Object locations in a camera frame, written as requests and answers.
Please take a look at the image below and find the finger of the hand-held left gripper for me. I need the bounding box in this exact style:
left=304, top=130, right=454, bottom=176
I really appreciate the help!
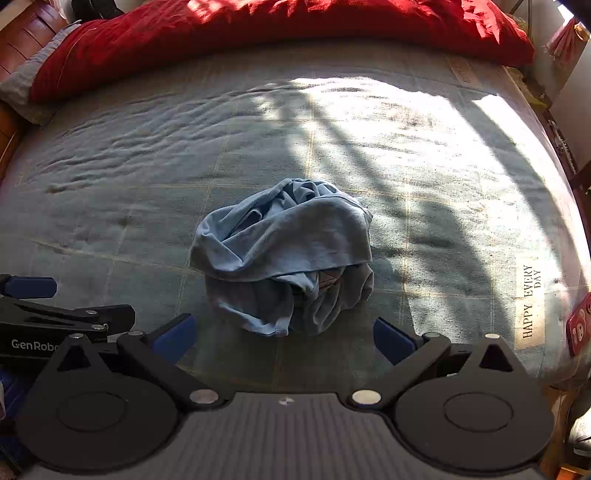
left=0, top=274, right=57, bottom=300
left=0, top=298, right=136, bottom=335

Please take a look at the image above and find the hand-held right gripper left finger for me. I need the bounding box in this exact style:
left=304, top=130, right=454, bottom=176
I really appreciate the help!
left=44, top=314, right=227, bottom=410

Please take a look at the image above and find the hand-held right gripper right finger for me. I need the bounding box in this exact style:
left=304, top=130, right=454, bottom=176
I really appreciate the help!
left=346, top=316, right=529, bottom=410

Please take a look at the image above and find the light blue long-sleeve shirt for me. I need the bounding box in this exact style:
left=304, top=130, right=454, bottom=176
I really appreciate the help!
left=189, top=178, right=375, bottom=337

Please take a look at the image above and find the red pig-print pouch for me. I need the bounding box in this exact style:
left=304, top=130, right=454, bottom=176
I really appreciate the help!
left=566, top=293, right=591, bottom=357

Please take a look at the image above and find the grey pillow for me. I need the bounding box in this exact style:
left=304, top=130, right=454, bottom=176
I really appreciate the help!
left=0, top=21, right=84, bottom=125

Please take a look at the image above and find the wooden headboard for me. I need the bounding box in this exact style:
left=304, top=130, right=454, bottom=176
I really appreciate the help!
left=0, top=0, right=70, bottom=181

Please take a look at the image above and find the red duvet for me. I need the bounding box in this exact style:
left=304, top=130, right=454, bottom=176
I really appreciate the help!
left=28, top=0, right=536, bottom=103

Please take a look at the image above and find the pink curtain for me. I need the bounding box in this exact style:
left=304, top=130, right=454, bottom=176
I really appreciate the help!
left=545, top=16, right=583, bottom=63

